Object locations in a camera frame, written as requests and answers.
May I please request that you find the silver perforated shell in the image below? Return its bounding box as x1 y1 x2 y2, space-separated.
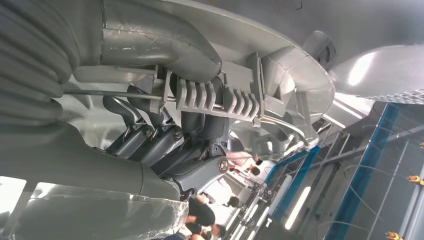
328 44 424 106

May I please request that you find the person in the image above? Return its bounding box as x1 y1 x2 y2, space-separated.
226 195 241 209
190 223 227 240
227 149 263 177
183 194 217 235

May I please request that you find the blue overhead rail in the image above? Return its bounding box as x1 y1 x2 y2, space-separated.
325 103 402 240
264 145 322 222

